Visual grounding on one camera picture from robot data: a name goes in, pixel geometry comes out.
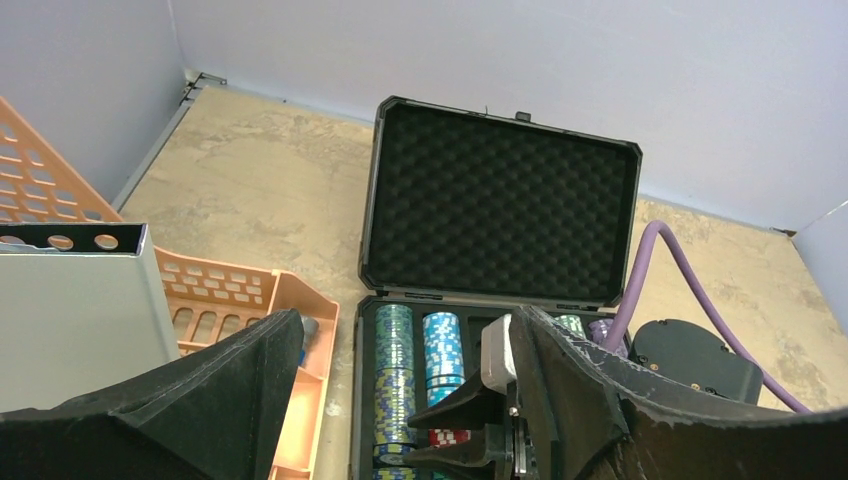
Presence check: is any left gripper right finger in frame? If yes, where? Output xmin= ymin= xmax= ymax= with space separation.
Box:
xmin=510 ymin=306 xmax=847 ymax=479

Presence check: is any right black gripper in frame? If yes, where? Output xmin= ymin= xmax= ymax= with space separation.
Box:
xmin=404 ymin=371 xmax=550 ymax=479

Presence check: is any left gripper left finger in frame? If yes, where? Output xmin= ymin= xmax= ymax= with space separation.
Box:
xmin=1 ymin=309 xmax=304 ymax=479

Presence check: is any light blue chip stack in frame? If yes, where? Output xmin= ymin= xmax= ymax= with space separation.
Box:
xmin=423 ymin=312 xmax=465 ymax=390
xmin=426 ymin=385 xmax=459 ymax=408

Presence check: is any purple chip stack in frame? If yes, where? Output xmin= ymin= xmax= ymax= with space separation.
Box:
xmin=589 ymin=318 xmax=629 ymax=358

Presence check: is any black poker set case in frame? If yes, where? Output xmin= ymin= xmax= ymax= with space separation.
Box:
xmin=348 ymin=96 xmax=642 ymax=479

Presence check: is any red white chip stack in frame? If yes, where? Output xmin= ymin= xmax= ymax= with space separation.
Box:
xmin=429 ymin=429 xmax=471 ymax=448

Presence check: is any dark green chip stack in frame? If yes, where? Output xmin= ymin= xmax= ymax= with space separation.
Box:
xmin=373 ymin=304 xmax=418 ymax=479

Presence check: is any orange plastic desk organizer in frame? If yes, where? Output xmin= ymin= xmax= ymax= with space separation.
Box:
xmin=156 ymin=248 xmax=339 ymax=479

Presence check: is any grey flat board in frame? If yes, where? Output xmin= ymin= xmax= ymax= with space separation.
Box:
xmin=1 ymin=223 xmax=179 ymax=411

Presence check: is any orange plastic file rack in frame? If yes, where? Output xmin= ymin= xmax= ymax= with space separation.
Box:
xmin=1 ymin=99 xmax=122 ymax=223

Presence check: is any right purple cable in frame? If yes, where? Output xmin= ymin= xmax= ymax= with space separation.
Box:
xmin=599 ymin=220 xmax=815 ymax=415

